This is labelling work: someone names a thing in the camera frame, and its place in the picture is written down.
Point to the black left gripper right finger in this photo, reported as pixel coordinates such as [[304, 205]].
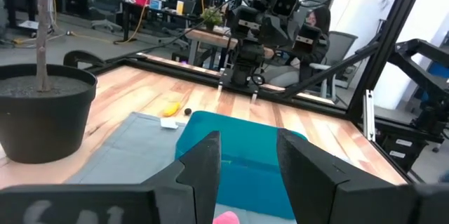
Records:
[[308, 182]]

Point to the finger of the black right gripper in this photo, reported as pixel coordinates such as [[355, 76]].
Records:
[[307, 39], [243, 22]]

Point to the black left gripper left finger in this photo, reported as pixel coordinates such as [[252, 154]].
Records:
[[196, 182]]

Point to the pink toy peach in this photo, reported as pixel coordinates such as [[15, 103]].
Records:
[[226, 218]]

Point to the blue plastic tupperware container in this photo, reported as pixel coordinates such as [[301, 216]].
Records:
[[245, 168]]

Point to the dark toy blueberry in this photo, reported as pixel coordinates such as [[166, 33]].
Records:
[[188, 111]]

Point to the yellow toy banana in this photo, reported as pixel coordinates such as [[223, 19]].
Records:
[[171, 109]]

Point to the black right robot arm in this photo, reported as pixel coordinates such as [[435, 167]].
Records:
[[247, 60]]

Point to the person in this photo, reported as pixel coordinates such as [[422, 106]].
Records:
[[322, 18]]

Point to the small green desk plant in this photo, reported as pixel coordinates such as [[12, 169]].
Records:
[[211, 17]]

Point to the wooden desk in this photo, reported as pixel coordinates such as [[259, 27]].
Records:
[[207, 38]]

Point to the small white paper tag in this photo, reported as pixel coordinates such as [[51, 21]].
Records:
[[169, 123]]

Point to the grey cloth mat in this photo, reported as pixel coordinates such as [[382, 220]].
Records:
[[133, 153]]

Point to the black desk with boxes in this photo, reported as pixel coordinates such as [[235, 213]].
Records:
[[154, 8]]

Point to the green tree in black pot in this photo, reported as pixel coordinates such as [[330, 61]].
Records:
[[42, 125]]

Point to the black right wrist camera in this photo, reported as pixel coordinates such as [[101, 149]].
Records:
[[285, 3]]

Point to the black aluminium table frame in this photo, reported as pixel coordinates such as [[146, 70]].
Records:
[[196, 73]]

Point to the white metal bracket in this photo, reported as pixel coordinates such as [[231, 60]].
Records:
[[369, 115]]

